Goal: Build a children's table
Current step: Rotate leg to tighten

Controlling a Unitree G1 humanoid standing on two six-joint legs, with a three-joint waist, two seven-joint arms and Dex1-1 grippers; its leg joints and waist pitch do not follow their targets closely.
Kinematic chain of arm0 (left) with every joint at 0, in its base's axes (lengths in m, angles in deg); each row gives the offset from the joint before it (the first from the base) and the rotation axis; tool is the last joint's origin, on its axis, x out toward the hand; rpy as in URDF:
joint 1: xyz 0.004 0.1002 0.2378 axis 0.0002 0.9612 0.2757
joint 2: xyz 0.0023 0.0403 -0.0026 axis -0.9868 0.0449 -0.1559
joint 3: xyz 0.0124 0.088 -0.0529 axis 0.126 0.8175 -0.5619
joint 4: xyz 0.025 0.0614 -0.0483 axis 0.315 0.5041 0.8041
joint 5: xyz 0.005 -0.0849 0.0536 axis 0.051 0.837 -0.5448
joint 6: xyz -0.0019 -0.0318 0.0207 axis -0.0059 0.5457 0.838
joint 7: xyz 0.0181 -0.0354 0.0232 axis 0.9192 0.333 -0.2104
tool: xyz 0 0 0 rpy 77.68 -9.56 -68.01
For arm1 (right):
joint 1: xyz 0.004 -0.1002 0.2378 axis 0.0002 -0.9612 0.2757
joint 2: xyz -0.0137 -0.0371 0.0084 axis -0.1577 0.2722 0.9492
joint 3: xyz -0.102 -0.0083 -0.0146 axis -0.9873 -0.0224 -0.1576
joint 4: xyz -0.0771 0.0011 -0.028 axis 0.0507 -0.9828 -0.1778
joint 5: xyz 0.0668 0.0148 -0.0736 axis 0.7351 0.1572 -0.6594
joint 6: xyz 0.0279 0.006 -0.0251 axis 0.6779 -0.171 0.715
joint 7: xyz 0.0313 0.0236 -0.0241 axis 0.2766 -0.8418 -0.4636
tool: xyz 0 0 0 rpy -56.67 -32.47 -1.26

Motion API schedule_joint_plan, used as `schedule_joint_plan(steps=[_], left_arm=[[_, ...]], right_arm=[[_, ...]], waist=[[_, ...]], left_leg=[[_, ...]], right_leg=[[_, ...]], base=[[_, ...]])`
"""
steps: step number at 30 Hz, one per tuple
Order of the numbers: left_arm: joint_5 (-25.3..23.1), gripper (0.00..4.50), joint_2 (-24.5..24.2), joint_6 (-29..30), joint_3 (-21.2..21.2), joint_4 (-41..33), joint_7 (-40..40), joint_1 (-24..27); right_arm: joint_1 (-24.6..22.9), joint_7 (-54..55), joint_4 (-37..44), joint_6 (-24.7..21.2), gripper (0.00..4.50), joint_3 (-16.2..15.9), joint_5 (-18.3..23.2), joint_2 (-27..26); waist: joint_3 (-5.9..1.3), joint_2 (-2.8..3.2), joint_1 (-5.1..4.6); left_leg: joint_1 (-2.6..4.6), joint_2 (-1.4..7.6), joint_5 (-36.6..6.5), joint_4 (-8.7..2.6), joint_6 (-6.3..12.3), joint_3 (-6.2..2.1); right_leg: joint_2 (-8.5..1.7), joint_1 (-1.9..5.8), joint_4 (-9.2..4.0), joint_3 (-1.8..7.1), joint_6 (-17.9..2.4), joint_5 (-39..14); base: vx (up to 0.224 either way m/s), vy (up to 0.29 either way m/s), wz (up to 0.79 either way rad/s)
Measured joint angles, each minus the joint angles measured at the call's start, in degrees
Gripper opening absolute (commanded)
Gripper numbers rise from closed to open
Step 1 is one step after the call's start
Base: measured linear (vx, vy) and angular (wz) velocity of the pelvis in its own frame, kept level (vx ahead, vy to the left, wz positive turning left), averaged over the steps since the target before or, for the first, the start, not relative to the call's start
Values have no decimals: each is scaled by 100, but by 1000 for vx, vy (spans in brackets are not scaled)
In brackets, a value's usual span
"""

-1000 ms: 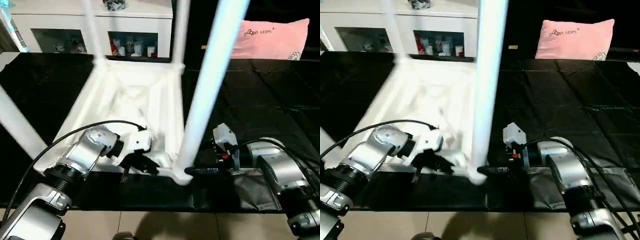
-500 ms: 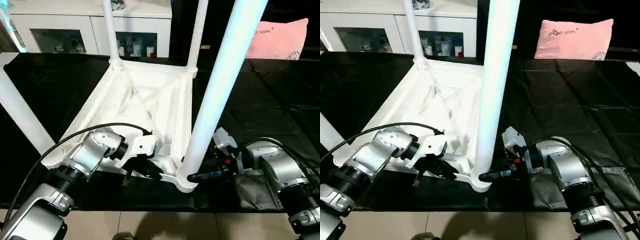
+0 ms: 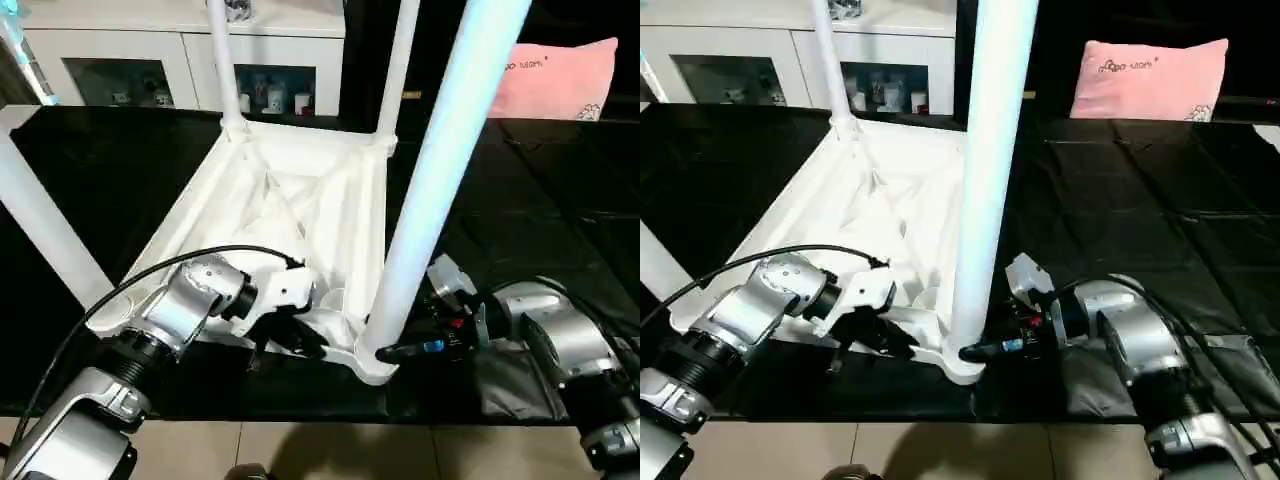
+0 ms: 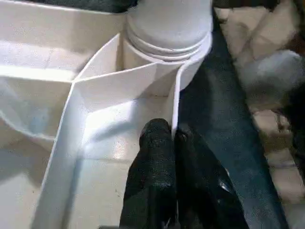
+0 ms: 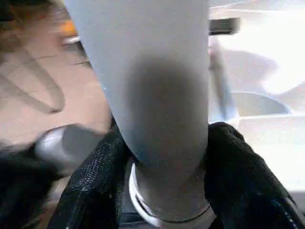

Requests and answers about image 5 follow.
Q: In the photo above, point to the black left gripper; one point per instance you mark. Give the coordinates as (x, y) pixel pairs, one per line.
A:
(225, 25)

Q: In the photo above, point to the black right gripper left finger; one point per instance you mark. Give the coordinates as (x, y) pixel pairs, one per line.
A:
(93, 191)

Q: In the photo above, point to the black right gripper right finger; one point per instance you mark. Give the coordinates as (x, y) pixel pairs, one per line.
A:
(248, 186)

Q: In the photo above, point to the white plastic table leg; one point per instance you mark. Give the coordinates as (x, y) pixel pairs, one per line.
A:
(152, 71)

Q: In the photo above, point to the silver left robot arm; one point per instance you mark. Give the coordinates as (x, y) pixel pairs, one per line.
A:
(62, 148)

